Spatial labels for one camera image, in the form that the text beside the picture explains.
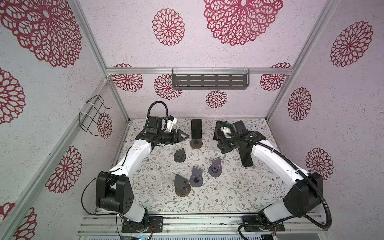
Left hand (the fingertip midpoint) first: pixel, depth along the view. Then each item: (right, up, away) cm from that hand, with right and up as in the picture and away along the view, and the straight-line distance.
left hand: (185, 139), depth 80 cm
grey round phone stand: (+6, -24, +7) cm, 26 cm away
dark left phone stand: (-4, -11, +14) cm, 18 cm away
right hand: (+21, -1, +3) cm, 21 cm away
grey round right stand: (+17, -19, +8) cm, 27 cm away
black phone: (+7, +6, +16) cm, 19 cm away
